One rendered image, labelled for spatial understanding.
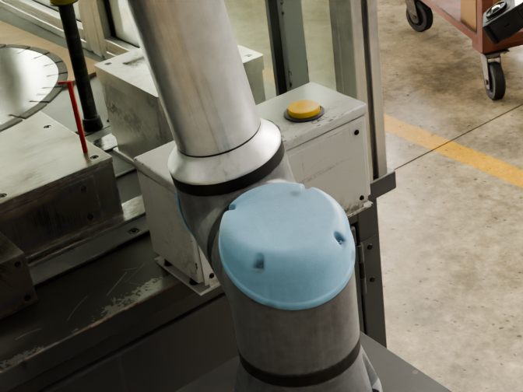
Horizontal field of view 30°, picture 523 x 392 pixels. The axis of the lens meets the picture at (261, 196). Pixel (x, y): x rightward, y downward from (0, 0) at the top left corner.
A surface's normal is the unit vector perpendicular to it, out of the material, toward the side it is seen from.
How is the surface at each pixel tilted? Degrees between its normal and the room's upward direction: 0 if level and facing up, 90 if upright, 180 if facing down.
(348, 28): 90
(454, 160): 0
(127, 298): 0
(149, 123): 90
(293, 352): 90
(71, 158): 0
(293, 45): 90
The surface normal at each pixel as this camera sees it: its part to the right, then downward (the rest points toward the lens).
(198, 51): 0.28, 0.46
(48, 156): -0.12, -0.86
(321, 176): 0.60, 0.34
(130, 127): -0.79, 0.39
